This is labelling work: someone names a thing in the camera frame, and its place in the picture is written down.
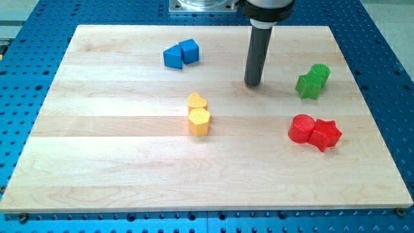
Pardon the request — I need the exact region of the light wooden board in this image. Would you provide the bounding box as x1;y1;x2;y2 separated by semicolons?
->
1;25;413;213

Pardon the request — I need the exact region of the left board clamp screw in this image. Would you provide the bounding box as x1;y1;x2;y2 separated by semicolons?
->
16;213;29;223

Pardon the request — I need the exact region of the board clamp screw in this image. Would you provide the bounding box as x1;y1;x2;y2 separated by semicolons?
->
16;213;29;223
395;208;406;217

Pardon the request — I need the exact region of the right board clamp screw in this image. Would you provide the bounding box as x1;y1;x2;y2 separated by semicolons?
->
395;208;406;217

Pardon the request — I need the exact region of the yellow hexagon block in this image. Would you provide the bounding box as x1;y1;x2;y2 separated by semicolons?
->
188;107;211;137

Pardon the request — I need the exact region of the yellow heart block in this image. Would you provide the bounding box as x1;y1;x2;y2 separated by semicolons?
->
187;93;208;113

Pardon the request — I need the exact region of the blue triangular prism block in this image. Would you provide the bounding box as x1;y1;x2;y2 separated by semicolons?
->
163;45;182;69

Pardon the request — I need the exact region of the blue cube block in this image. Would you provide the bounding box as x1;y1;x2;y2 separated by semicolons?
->
179;39;199;65

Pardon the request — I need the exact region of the red cylinder block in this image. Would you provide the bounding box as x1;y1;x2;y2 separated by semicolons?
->
288;114;316;144

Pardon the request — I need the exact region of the black cylindrical pointer rod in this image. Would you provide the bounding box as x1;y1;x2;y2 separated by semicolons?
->
244;26;272;87

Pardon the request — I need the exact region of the green star block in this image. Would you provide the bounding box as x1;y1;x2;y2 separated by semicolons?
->
295;74;323;100

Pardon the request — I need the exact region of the green cylinder block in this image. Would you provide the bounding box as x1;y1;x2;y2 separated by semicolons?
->
310;63;331;88

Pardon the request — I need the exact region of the red star block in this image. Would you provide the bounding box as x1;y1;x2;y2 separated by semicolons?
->
307;119;342;152

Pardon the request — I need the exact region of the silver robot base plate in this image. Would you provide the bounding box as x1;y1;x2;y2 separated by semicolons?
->
169;0;237;13

